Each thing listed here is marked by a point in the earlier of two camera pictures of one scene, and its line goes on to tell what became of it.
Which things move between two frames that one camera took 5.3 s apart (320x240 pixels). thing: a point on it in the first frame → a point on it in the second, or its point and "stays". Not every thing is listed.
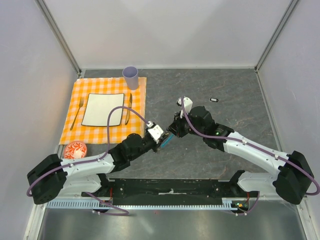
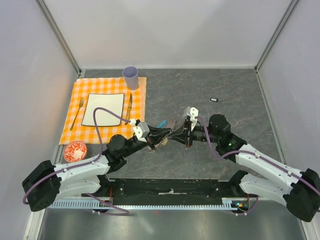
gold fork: (81, 102) stays
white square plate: (98, 106) stays
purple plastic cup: (131, 74) stays
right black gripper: (176, 127) → (187, 139)
